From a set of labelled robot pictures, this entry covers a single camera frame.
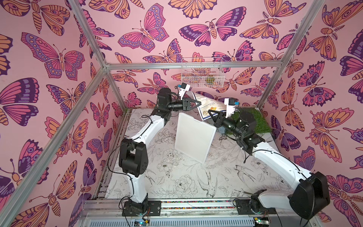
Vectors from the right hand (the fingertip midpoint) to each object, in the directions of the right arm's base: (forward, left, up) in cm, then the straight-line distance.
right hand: (210, 110), depth 71 cm
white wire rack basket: (+43, +1, -10) cm, 44 cm away
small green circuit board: (-45, +35, -37) cm, 68 cm away
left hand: (+3, +4, 0) cm, 5 cm away
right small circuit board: (-42, -27, -36) cm, 62 cm away
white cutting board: (0, +8, -27) cm, 28 cm away
